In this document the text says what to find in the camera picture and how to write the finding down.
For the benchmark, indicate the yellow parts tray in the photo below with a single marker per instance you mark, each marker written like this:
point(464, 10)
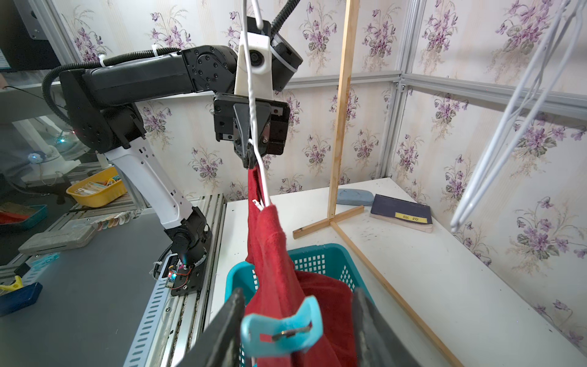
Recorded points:
point(98, 190)

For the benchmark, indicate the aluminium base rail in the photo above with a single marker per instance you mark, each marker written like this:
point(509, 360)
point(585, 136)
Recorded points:
point(170, 325)

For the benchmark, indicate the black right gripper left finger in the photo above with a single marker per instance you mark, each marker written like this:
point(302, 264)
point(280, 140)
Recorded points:
point(219, 345)

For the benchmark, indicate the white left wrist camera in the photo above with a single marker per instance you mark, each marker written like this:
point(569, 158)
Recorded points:
point(269, 62)

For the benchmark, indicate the white hanger of teal shirt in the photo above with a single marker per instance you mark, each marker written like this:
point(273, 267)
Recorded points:
point(527, 114)

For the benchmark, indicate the teal clothespin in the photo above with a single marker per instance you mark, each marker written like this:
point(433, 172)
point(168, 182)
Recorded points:
point(267, 337)

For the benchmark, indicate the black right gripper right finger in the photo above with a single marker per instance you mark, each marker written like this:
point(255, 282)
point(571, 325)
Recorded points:
point(376, 343)

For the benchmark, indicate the teal perforated plastic basket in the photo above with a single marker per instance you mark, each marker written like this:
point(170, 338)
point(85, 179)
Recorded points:
point(326, 272)

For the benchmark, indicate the dark cover notebook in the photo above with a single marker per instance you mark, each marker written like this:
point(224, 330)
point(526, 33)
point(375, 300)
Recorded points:
point(403, 213)

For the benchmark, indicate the blue fabric glasses case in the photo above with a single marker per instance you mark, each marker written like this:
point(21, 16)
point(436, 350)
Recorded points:
point(354, 197)

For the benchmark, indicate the white hanger of red shirt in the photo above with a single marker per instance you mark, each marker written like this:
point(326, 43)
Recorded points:
point(266, 201)

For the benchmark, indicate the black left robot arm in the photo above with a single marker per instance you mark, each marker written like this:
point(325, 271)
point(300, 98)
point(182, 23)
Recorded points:
point(98, 100)

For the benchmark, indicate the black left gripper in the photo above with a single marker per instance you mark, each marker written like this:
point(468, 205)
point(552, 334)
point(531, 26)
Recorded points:
point(233, 123)

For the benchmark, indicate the dark red t-shirt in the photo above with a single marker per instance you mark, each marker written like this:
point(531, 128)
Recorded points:
point(282, 289)

